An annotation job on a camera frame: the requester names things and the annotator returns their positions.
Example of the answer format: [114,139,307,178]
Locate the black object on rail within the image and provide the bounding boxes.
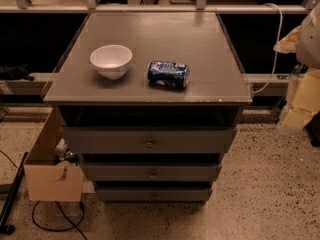
[0,64,34,81]

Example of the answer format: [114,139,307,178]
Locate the cardboard box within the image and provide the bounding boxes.
[24,110,84,202]

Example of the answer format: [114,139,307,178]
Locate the grey bottom drawer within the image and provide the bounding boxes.
[95,187,212,202]

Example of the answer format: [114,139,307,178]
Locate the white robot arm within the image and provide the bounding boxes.
[273,3,320,134]

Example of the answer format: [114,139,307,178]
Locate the grey drawer cabinet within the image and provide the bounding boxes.
[44,12,251,189]

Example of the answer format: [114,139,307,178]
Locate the grey top drawer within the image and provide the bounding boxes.
[60,127,237,154]

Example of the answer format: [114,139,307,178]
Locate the white bowl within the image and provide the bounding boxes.
[90,45,133,80]

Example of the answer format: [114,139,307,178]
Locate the black floor cable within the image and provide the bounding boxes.
[31,200,88,240]

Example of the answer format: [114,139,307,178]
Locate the grey drawer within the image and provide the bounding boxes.
[81,162,222,182]
[60,127,237,154]
[95,187,212,202]

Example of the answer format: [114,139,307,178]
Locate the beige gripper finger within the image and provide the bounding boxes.
[277,71,320,134]
[273,26,300,54]

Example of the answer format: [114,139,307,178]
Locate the blue crushed soda can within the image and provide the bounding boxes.
[147,61,189,89]

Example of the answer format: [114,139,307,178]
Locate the grey middle drawer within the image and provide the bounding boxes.
[81,162,222,182]

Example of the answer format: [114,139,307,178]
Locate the white hanging cable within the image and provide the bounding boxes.
[249,2,284,96]

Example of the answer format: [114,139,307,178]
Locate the black floor bar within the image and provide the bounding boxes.
[0,152,28,235]

